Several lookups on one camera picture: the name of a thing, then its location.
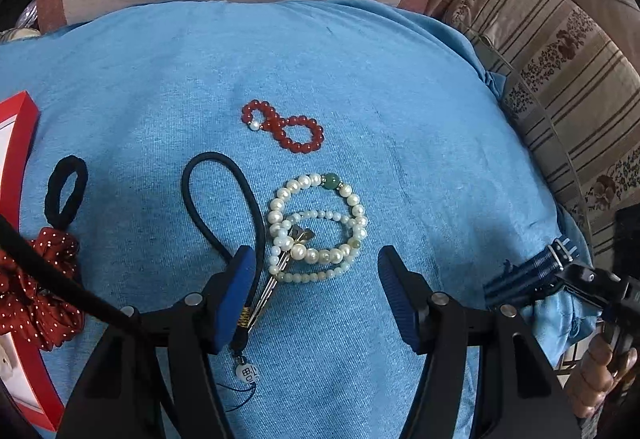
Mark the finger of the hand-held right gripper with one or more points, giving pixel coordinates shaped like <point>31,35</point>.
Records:
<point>580,278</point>

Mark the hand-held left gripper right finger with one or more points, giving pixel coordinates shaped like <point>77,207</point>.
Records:
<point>396,301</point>

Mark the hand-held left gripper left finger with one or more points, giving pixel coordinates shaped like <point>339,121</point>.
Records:
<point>234,304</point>

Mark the red box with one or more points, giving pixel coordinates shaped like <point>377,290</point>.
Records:
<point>25,115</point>

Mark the person's right hand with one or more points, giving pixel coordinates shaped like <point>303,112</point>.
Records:
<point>595,369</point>

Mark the metal hair clip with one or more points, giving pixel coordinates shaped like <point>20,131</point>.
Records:
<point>270,290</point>

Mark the red polka dot scrunchie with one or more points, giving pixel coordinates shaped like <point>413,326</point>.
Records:
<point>50,319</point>

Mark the striped floral cushion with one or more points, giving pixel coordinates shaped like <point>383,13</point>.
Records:
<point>575,84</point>

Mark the blue cloth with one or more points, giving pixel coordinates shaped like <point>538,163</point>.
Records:
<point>400,94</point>

